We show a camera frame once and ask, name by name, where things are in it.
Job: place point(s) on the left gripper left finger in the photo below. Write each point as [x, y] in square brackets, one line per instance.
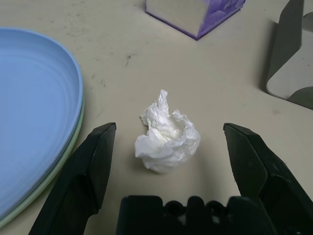
[80, 176]

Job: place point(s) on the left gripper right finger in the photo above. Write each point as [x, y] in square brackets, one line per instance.
[264, 176]

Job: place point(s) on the blue plastic plate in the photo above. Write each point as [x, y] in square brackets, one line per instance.
[29, 98]

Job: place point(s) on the white tissue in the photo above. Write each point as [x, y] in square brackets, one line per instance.
[166, 137]

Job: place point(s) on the grey glasses case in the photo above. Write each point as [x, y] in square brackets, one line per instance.
[283, 49]

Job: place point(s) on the purple tissue box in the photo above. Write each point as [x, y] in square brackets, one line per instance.
[176, 14]

